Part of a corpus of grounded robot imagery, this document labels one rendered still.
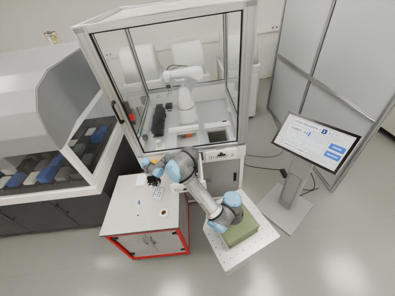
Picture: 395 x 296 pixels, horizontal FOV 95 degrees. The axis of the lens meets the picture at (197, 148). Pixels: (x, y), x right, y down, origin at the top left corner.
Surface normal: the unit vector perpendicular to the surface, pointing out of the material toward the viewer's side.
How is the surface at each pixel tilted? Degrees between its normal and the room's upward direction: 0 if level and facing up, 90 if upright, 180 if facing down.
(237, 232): 1
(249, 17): 90
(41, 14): 90
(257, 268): 0
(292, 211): 0
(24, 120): 69
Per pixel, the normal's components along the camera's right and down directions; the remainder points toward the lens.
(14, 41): 0.11, 0.67
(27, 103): -0.05, -0.10
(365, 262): -0.12, -0.72
